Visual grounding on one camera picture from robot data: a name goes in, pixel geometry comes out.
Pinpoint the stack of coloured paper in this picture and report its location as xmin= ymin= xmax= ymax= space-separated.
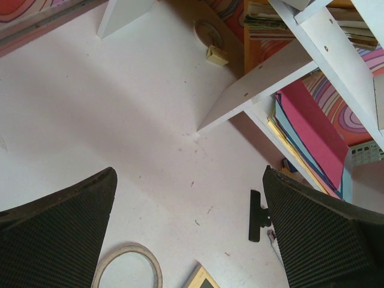
xmin=268 ymin=80 xmax=353 ymax=203

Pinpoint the masking tape roll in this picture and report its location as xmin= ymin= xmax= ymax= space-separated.
xmin=92 ymin=244 xmax=163 ymax=287

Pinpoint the yellow sticky note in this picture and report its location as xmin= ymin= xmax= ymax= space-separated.
xmin=280 ymin=158 xmax=298 ymax=178

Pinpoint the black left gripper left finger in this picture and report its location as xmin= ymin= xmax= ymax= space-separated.
xmin=1 ymin=167 xmax=118 ymax=287

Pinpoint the black binder clip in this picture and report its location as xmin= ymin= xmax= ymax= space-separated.
xmin=248 ymin=190 xmax=272 ymax=242

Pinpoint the round wooden disc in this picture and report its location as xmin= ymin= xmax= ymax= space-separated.
xmin=193 ymin=20 xmax=224 ymax=49

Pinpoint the white wooden bookshelf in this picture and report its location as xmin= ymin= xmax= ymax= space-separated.
xmin=96 ymin=0 xmax=384 ymax=196

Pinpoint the yellow sticky note pad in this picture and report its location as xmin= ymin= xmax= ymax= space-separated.
xmin=206 ymin=45 xmax=229 ymax=66

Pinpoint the yellow grey calculator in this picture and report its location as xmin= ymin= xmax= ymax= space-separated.
xmin=182 ymin=262 xmax=220 ymax=288

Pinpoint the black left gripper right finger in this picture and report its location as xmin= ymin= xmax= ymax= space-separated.
xmin=262 ymin=166 xmax=383 ymax=287

